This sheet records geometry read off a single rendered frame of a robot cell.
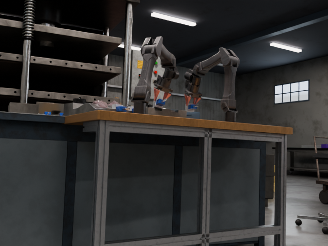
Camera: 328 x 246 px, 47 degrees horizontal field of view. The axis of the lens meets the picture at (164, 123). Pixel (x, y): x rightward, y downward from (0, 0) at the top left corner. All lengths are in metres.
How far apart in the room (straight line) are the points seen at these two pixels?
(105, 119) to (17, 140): 0.60
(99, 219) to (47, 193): 0.50
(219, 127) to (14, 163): 1.05
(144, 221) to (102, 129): 0.79
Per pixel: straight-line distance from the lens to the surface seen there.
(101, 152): 1.62
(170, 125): 1.77
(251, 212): 2.60
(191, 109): 2.48
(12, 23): 3.03
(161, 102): 2.23
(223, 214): 2.48
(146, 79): 1.93
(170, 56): 2.22
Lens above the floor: 0.64
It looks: 4 degrees up
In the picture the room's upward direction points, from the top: 2 degrees clockwise
